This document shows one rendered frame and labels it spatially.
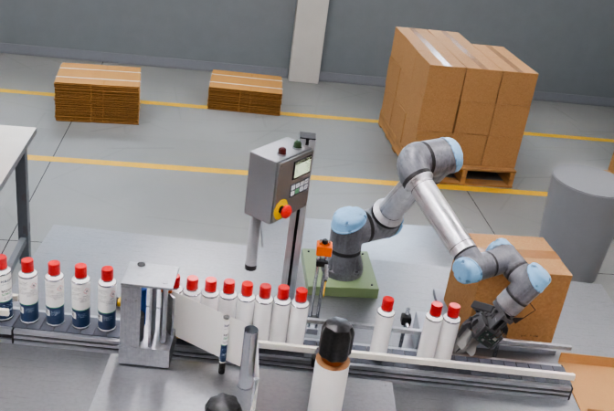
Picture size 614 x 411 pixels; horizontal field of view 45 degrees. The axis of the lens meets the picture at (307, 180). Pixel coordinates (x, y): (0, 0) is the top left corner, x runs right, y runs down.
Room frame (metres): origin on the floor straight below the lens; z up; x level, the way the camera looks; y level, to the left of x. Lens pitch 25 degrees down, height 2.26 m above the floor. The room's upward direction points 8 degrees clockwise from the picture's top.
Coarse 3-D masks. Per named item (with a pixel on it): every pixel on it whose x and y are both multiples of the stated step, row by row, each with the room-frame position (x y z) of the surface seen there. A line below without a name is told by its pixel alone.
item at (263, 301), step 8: (264, 288) 1.79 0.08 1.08; (256, 296) 1.81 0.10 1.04; (264, 296) 1.79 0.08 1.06; (256, 304) 1.79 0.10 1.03; (264, 304) 1.78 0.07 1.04; (256, 312) 1.79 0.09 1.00; (264, 312) 1.78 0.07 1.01; (256, 320) 1.79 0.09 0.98; (264, 320) 1.78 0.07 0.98; (264, 328) 1.78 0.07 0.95; (264, 336) 1.79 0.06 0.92
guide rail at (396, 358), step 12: (264, 348) 1.77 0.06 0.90; (276, 348) 1.77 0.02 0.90; (288, 348) 1.77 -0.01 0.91; (300, 348) 1.77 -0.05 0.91; (312, 348) 1.77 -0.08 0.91; (384, 360) 1.78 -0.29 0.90; (396, 360) 1.78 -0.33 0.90; (408, 360) 1.79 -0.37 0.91; (420, 360) 1.79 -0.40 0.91; (432, 360) 1.79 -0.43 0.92; (444, 360) 1.80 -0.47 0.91; (492, 372) 1.80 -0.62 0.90; (504, 372) 1.80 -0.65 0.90; (516, 372) 1.80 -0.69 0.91; (528, 372) 1.80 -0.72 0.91; (540, 372) 1.81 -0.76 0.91; (552, 372) 1.81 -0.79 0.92
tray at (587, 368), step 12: (564, 360) 1.98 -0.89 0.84; (576, 360) 1.98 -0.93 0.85; (588, 360) 1.98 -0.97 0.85; (600, 360) 1.99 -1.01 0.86; (612, 360) 1.99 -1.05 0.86; (576, 372) 1.94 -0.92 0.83; (588, 372) 1.95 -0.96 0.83; (600, 372) 1.95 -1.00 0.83; (612, 372) 1.96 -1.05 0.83; (576, 384) 1.88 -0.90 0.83; (588, 384) 1.89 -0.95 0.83; (600, 384) 1.89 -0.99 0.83; (612, 384) 1.90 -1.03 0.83; (576, 396) 1.82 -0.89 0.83; (588, 396) 1.82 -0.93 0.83; (600, 396) 1.83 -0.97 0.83; (612, 396) 1.84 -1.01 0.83; (588, 408) 1.72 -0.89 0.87; (600, 408) 1.78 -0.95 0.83; (612, 408) 1.78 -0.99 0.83
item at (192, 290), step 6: (192, 276) 1.81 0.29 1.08; (186, 282) 1.79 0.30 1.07; (192, 282) 1.78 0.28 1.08; (186, 288) 1.79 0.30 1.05; (192, 288) 1.78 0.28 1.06; (198, 288) 1.81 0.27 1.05; (186, 294) 1.78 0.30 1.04; (192, 294) 1.78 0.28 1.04; (198, 294) 1.78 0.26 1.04; (198, 300) 1.79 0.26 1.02
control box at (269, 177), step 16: (272, 144) 1.91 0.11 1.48; (288, 144) 1.93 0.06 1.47; (256, 160) 1.83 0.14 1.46; (272, 160) 1.81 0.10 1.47; (288, 160) 1.83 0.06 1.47; (256, 176) 1.83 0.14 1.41; (272, 176) 1.80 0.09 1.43; (288, 176) 1.84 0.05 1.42; (304, 176) 1.91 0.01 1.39; (256, 192) 1.83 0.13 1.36; (272, 192) 1.80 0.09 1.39; (288, 192) 1.85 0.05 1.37; (304, 192) 1.92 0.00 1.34; (256, 208) 1.83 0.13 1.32; (272, 208) 1.80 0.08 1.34
